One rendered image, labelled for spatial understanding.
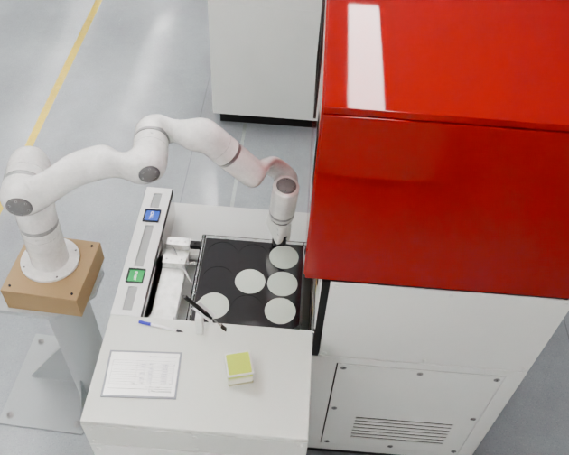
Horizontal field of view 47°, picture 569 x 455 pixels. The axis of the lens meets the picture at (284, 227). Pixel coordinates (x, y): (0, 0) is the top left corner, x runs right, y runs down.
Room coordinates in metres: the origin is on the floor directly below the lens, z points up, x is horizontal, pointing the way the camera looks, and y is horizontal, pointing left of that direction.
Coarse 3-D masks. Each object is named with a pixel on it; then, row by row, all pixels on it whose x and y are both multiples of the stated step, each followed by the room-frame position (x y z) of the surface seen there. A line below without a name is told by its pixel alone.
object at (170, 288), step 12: (168, 252) 1.40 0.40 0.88; (180, 252) 1.40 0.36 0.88; (168, 276) 1.29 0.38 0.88; (180, 276) 1.30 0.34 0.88; (168, 288) 1.24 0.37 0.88; (180, 288) 1.25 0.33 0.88; (156, 300) 1.20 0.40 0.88; (168, 300) 1.20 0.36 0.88; (180, 300) 1.21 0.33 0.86; (156, 312) 1.15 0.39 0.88; (168, 312) 1.15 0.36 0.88
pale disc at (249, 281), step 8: (240, 272) 1.32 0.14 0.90; (248, 272) 1.32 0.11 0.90; (256, 272) 1.32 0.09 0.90; (240, 280) 1.28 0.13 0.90; (248, 280) 1.29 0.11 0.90; (256, 280) 1.29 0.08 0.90; (264, 280) 1.29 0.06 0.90; (240, 288) 1.25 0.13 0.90; (248, 288) 1.25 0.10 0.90; (256, 288) 1.25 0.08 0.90
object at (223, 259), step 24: (216, 240) 1.45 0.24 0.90; (240, 240) 1.45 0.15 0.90; (216, 264) 1.34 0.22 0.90; (240, 264) 1.35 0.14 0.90; (264, 264) 1.36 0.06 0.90; (216, 288) 1.24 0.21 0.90; (264, 288) 1.26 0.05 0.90; (192, 312) 1.14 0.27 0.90; (240, 312) 1.16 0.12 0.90; (264, 312) 1.16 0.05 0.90
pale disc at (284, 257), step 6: (276, 246) 1.44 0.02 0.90; (282, 246) 1.44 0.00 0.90; (288, 246) 1.44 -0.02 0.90; (270, 252) 1.41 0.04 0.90; (276, 252) 1.41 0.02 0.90; (282, 252) 1.41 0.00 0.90; (288, 252) 1.42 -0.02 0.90; (294, 252) 1.42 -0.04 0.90; (270, 258) 1.38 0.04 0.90; (276, 258) 1.38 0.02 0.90; (282, 258) 1.39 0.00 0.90; (288, 258) 1.39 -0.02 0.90; (294, 258) 1.39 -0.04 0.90; (276, 264) 1.36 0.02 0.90; (282, 264) 1.36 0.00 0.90; (288, 264) 1.36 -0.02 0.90; (294, 264) 1.37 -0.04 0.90
